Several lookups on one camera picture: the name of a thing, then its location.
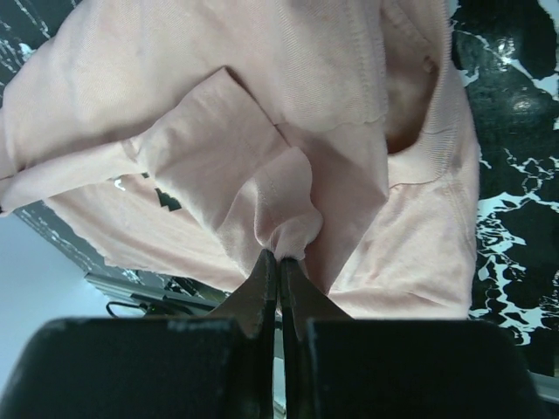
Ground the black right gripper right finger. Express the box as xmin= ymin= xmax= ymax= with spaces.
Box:
xmin=278 ymin=259 xmax=548 ymax=418

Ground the aluminium frame rail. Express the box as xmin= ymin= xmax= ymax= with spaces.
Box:
xmin=86 ymin=274 xmax=228 ymax=317

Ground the pink printed t-shirt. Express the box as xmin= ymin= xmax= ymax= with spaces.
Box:
xmin=1 ymin=1 xmax=480 ymax=319

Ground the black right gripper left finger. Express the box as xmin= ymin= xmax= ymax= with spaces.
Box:
xmin=1 ymin=251 xmax=277 ymax=418

